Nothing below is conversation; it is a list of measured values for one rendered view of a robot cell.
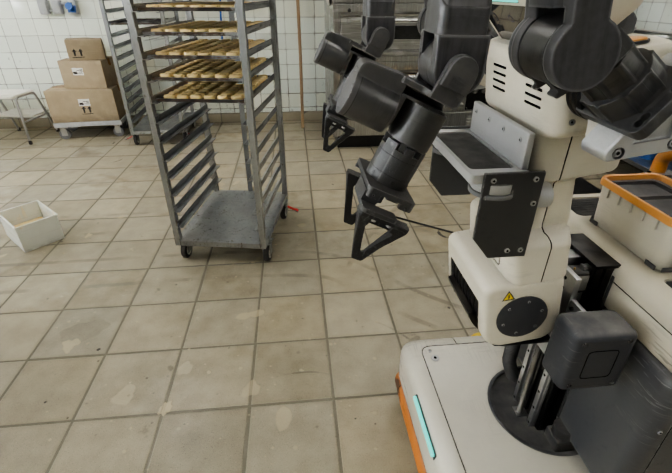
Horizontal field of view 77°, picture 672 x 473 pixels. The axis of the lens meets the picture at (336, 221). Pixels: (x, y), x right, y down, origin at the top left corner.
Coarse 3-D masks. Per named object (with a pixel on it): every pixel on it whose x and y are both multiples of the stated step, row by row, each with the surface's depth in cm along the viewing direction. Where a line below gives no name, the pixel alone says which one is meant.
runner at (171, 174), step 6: (210, 138) 255; (204, 144) 245; (192, 150) 229; (198, 150) 237; (186, 156) 221; (192, 156) 228; (180, 162) 215; (186, 162) 220; (174, 168) 208; (180, 168) 213; (168, 174) 202; (174, 174) 206
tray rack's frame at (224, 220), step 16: (272, 0) 216; (192, 16) 223; (272, 16) 219; (272, 32) 223; (272, 48) 227; (240, 112) 247; (224, 192) 270; (240, 192) 270; (208, 208) 251; (224, 208) 251; (240, 208) 251; (272, 208) 251; (192, 224) 234; (208, 224) 234; (224, 224) 234; (240, 224) 234; (272, 224) 233; (192, 240) 219; (208, 240) 219; (224, 240) 219; (240, 240) 219; (256, 240) 219; (272, 240) 224
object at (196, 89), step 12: (192, 84) 209; (204, 84) 209; (216, 84) 209; (228, 84) 209; (240, 84) 210; (252, 84) 209; (168, 96) 187; (180, 96) 186; (192, 96) 186; (204, 96) 186; (216, 96) 191; (228, 96) 187; (240, 96) 186
